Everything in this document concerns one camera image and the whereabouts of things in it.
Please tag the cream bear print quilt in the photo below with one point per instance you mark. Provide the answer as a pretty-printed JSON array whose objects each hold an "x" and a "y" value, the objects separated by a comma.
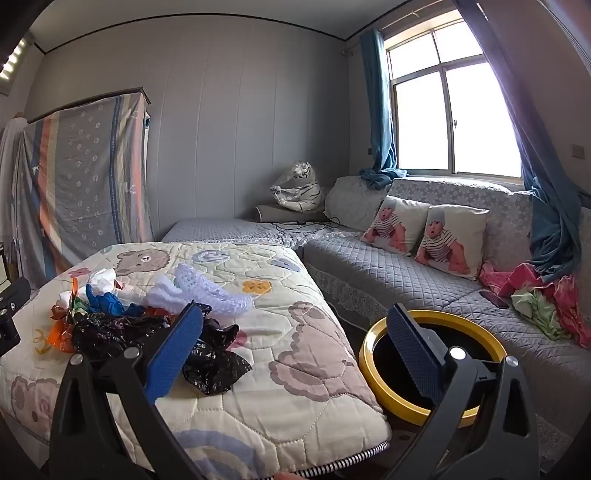
[{"x": 277, "y": 300}]

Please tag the grey quilted cushion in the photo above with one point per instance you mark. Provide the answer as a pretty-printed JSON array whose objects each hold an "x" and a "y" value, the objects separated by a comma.
[{"x": 351, "y": 198}]

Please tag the green cloth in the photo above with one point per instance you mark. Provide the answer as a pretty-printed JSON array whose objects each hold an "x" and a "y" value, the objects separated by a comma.
[{"x": 540, "y": 309}]

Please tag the white foam net sleeve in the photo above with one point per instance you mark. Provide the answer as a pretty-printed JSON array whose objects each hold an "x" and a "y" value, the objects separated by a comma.
[
  {"x": 189, "y": 274},
  {"x": 207, "y": 297}
]

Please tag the baby print pillow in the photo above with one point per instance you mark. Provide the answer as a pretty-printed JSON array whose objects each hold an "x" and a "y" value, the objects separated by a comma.
[
  {"x": 443, "y": 244},
  {"x": 392, "y": 226}
]

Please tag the long blue curtain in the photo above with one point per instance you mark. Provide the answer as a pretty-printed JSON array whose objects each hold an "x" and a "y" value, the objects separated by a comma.
[{"x": 549, "y": 221}]

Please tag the pink cloth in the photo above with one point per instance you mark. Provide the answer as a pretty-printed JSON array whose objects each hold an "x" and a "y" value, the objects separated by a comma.
[{"x": 503, "y": 279}]

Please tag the grey quilted sofa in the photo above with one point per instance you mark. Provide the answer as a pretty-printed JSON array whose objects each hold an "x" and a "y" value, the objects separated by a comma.
[{"x": 392, "y": 277}]

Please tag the blue plastic scrap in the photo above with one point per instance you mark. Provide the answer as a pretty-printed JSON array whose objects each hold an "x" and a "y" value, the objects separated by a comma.
[{"x": 106, "y": 302}]

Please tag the white tissue paper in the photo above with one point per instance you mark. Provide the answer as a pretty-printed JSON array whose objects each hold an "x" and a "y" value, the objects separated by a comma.
[{"x": 104, "y": 277}]

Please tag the grey quilted mattress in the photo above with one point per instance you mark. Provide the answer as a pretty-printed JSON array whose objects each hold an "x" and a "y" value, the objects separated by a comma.
[{"x": 221, "y": 228}]

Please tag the short blue curtain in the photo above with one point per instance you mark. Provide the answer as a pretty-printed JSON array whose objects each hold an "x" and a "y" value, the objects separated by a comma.
[{"x": 381, "y": 115}]

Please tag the black bin with yellow rim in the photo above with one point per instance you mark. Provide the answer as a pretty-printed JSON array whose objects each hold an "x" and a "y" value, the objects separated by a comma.
[{"x": 388, "y": 378}]

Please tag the black phone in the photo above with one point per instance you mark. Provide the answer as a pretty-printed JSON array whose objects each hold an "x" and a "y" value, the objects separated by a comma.
[{"x": 494, "y": 300}]

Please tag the black plastic bag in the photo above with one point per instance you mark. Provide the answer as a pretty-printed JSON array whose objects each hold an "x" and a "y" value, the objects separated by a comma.
[
  {"x": 212, "y": 360},
  {"x": 106, "y": 334}
]

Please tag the grey bolster pillow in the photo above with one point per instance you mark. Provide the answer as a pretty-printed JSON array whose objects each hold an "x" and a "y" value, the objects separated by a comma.
[{"x": 277, "y": 214}]

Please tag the tiger plush in plastic bag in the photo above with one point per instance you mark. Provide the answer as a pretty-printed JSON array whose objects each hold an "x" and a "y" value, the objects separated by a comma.
[{"x": 302, "y": 184}]

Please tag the green wrapper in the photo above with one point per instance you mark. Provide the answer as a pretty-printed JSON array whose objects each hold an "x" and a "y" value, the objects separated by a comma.
[{"x": 79, "y": 303}]

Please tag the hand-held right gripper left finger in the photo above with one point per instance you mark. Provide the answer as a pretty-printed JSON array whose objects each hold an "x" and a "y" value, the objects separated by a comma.
[{"x": 175, "y": 350}]

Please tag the wall outlet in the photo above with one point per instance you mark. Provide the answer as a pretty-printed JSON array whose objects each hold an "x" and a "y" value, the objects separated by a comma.
[{"x": 578, "y": 150}]

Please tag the orange foil wrapper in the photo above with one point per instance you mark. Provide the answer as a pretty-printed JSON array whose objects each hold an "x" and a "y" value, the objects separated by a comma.
[{"x": 57, "y": 337}]

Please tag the window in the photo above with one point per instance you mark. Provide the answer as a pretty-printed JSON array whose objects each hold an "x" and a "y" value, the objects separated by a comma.
[{"x": 471, "y": 120}]

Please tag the striped floral sheet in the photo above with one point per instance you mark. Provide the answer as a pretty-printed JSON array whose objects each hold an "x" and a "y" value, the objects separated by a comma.
[{"x": 83, "y": 175}]

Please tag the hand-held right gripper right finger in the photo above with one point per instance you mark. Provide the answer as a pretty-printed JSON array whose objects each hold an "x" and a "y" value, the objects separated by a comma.
[{"x": 415, "y": 350}]

